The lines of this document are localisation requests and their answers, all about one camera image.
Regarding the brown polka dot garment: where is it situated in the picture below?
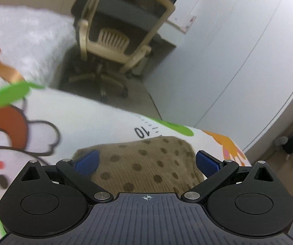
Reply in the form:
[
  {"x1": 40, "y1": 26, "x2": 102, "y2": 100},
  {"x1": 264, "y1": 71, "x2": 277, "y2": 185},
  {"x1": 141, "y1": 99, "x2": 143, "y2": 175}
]
[{"x1": 72, "y1": 137, "x2": 204, "y2": 195}]

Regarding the white quilted mattress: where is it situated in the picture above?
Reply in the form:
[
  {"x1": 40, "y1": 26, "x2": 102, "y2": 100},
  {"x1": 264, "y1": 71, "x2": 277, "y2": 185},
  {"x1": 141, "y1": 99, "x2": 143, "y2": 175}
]
[{"x1": 0, "y1": 5, "x2": 76, "y2": 89}]

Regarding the beige mesh office chair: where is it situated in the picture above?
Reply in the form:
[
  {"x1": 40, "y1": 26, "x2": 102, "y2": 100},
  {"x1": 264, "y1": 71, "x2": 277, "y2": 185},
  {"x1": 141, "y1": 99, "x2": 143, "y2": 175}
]
[{"x1": 69, "y1": 0, "x2": 175, "y2": 103}]

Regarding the white paper calendar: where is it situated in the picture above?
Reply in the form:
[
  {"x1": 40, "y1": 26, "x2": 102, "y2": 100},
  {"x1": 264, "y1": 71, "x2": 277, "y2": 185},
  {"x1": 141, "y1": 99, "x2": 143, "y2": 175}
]
[{"x1": 168, "y1": 0, "x2": 199, "y2": 34}]

